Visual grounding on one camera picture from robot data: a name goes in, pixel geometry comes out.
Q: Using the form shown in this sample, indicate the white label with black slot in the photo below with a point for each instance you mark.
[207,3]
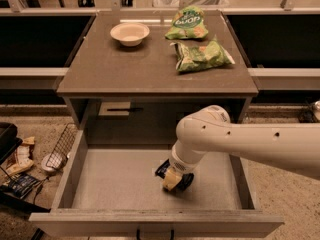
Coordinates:
[117,109]

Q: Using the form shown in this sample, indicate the green chip bag upright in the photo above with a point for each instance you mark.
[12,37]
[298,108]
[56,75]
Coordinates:
[188,23]

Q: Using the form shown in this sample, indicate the white round lid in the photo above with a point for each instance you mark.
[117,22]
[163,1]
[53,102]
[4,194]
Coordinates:
[52,162]

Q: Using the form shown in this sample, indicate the white paper bowl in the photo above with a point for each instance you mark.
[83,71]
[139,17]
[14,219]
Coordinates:
[130,34]

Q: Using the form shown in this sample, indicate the green chip bag lying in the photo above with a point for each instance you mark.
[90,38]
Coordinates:
[201,58]

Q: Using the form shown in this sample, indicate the open grey top drawer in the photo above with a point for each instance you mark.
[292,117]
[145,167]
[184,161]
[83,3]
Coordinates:
[113,192]

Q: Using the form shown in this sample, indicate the grey cabinet with counter top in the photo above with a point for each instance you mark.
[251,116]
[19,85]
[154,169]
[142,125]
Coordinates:
[146,76]

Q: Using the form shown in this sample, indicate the dark blue snack packet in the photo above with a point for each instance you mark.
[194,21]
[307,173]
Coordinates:
[20,185]

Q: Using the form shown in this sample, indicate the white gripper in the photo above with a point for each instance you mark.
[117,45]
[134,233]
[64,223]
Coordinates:
[180,167]

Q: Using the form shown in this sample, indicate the orange white snack packet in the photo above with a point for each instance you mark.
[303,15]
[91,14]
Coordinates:
[21,159]

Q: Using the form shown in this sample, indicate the black bin on left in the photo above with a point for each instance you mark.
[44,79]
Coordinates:
[9,141]

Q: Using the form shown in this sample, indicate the dark blue rxbar wrapper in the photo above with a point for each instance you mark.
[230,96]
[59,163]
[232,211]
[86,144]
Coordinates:
[186,181]

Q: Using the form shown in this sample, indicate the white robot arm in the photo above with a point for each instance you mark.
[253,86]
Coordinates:
[293,147]

